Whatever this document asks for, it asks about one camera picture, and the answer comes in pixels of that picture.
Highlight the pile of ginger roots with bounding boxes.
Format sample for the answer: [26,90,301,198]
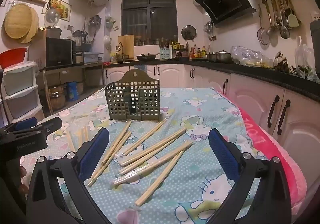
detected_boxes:
[274,51,295,73]

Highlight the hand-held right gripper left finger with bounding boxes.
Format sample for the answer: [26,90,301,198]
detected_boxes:
[26,128,113,224]

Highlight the wooden carrying pole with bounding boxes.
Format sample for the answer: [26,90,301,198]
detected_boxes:
[42,69,53,115]

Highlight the wooden cutting board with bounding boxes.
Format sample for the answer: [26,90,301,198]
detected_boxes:
[118,35,135,55]

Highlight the light blue cartoon printed cloth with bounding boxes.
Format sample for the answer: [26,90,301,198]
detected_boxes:
[21,87,275,224]

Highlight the black wok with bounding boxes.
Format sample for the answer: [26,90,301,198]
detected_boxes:
[136,52,160,62]

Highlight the dark kitchen window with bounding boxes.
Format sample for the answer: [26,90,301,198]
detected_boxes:
[121,0,178,46]

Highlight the pink fleece blanket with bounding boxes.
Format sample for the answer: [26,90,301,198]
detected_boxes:
[216,90,308,216]

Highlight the clear plastic food bag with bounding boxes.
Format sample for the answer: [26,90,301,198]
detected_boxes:
[230,46,274,68]

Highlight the round wooden boards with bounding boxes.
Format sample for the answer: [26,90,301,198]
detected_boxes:
[4,3,40,44]

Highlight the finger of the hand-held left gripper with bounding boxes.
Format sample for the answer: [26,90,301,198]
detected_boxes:
[5,117,38,132]
[37,117,63,136]

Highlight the olive green chopstick holder basket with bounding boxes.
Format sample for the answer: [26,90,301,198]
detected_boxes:
[104,70,161,122]

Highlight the light blue storage box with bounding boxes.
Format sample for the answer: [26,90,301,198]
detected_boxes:
[84,52,103,63]

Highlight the black blender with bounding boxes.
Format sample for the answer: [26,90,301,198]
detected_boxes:
[73,30,88,47]

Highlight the hanging green sponge holder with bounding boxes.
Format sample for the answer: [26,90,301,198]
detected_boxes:
[105,16,118,30]

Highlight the white lower kitchen cabinets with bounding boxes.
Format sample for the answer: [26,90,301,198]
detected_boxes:
[103,64,320,174]

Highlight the hanging glass pot lid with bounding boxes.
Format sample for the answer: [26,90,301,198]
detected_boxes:
[44,7,61,27]

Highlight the white plastic drawer unit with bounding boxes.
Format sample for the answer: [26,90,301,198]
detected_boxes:
[0,62,43,127]

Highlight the pile of wooden chopsticks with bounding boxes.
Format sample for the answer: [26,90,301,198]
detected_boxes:
[65,118,194,208]

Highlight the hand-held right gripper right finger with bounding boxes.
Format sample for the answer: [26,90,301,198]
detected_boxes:
[207,128,293,224]

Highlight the wooden storage shelf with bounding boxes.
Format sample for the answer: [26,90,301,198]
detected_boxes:
[37,62,105,115]

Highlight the dark grey appliance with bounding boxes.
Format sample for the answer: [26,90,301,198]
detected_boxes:
[309,20,320,80]

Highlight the black kitchen countertop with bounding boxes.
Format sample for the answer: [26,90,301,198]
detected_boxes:
[104,59,320,102]

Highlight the group of condiment bottles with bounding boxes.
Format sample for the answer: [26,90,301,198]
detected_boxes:
[172,42,208,61]

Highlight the row of hanging kitchen utensils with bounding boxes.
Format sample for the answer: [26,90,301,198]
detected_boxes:
[257,0,302,46]

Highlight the hanging steel pot lid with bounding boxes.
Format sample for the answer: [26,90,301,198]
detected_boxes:
[181,25,197,40]

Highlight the steel pot with lid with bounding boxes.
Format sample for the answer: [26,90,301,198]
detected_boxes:
[216,50,233,63]

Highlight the row of glass jars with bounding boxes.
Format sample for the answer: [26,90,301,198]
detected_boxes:
[135,37,178,46]

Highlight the red plastic basin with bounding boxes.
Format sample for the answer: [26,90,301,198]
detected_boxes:
[0,48,28,68]

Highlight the small hanging utensils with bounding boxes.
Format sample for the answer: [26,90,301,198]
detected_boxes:
[204,20,214,35]

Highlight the metal kitchen faucet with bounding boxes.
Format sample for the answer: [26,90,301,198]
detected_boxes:
[116,42,125,62]

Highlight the black microwave oven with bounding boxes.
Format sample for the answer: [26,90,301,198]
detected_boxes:
[45,37,76,67]

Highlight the grey plastic container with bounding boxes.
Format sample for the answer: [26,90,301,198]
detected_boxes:
[44,27,62,38]

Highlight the plastic bag with greens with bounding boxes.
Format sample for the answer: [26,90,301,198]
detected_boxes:
[294,36,316,78]

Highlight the light blue knife block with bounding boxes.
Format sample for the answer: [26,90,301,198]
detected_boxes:
[159,48,171,60]

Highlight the person's left hand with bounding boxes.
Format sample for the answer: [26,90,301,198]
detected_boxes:
[19,166,27,191]

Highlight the fruit wall picture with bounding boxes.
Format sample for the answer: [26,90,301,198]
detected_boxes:
[45,0,72,18]

